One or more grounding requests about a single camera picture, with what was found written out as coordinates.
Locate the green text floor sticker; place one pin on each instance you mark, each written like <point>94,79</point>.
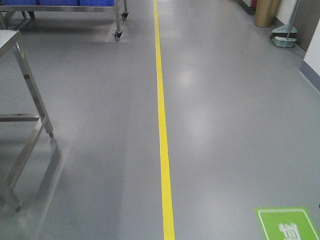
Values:
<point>287,223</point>

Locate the grey dustpan with handle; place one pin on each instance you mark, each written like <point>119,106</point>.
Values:
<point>286,36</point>

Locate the gold cylindrical bin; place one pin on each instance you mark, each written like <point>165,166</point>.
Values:
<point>265,12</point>

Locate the stainless steel roller rack frame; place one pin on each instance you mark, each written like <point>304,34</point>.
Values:
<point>72,17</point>

